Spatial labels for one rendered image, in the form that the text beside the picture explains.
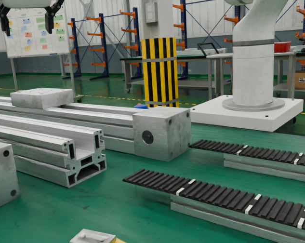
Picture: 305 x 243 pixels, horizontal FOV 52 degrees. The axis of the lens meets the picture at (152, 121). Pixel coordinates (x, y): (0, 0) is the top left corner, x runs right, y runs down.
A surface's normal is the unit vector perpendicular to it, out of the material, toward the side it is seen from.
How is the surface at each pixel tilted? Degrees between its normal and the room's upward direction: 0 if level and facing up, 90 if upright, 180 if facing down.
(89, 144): 90
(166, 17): 90
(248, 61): 91
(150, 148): 90
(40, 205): 0
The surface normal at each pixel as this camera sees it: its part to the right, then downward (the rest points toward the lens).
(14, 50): -0.33, 0.25
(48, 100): 0.81, 0.09
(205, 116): -0.64, 0.22
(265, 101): 0.37, 0.21
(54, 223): -0.06, -0.97
